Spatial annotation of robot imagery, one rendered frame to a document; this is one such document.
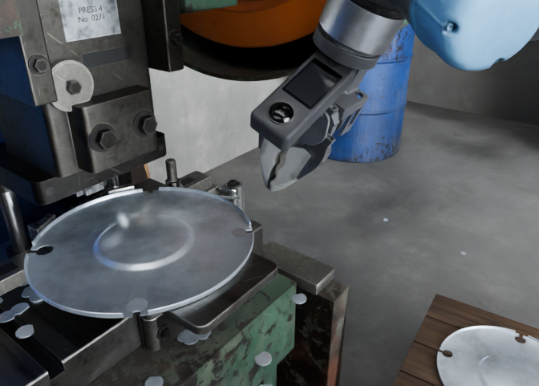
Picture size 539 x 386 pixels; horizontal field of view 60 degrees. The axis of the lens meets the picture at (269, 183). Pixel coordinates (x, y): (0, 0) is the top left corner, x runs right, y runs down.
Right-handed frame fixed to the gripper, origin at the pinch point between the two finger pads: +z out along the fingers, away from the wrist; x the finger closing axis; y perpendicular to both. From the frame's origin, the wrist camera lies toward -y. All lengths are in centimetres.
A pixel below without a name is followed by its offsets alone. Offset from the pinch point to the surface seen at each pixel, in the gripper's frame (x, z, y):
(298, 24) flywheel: 16.4, -9.0, 23.5
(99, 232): 14.6, 16.3, -11.8
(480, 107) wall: -2, 91, 321
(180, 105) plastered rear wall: 104, 99, 115
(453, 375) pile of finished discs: -42, 38, 34
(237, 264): -3.4, 7.9, -6.5
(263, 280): -7.3, 6.3, -6.8
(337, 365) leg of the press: -22.2, 35.9, 14.5
